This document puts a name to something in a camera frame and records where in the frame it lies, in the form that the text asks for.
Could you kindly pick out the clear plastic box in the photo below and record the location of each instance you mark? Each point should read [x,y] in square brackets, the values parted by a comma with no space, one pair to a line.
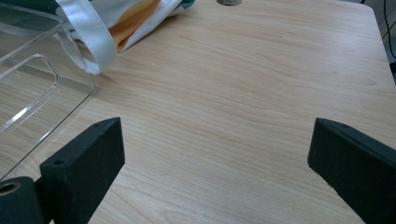
[28,77]

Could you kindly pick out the grey round table grommet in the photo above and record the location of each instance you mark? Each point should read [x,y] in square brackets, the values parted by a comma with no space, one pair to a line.
[229,2]

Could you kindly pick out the white orange green cloth bag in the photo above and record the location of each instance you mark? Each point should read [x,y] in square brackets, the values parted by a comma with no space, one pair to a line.
[102,28]

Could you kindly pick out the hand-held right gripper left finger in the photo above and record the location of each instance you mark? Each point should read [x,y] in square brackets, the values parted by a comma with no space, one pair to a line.
[84,165]

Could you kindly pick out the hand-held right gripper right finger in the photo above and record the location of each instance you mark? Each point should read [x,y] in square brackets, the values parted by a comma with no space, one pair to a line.
[358,168]

